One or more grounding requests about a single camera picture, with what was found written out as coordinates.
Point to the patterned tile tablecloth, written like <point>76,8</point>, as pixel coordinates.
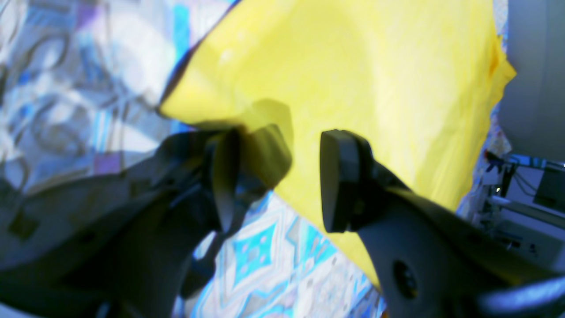
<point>80,81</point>

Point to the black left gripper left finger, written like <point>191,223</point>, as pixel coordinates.
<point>120,245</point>

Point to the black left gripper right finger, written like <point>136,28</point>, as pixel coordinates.
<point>429,262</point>

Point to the yellow T-shirt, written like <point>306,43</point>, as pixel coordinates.
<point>417,78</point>

